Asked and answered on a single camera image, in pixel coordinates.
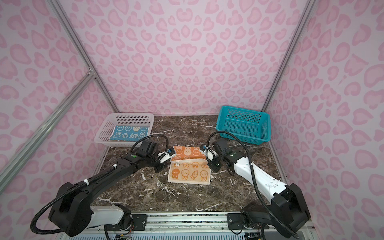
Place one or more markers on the left corner aluminium post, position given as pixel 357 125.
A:
pixel 79 46

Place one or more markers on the white plastic basket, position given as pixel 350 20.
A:
pixel 122 119

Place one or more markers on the teal patterned towel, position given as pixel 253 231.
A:
pixel 129 133

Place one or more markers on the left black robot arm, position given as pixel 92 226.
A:
pixel 73 212

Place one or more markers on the teal plastic basket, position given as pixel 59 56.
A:
pixel 249 126

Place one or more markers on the orange patterned towel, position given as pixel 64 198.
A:
pixel 189 166

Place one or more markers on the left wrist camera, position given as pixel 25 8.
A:
pixel 166 156

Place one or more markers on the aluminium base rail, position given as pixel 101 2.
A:
pixel 183 226

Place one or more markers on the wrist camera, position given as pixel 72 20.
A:
pixel 166 156
pixel 210 155

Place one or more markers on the corner aluminium post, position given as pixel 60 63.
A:
pixel 79 46
pixel 307 13

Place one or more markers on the left diagonal aluminium strut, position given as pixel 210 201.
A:
pixel 19 160

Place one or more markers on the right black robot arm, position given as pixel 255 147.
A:
pixel 280 205

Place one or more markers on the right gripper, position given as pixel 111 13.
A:
pixel 214 168

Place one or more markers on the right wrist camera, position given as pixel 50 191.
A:
pixel 210 155

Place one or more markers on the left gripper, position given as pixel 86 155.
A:
pixel 162 166

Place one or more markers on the right corner aluminium post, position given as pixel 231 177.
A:
pixel 307 13

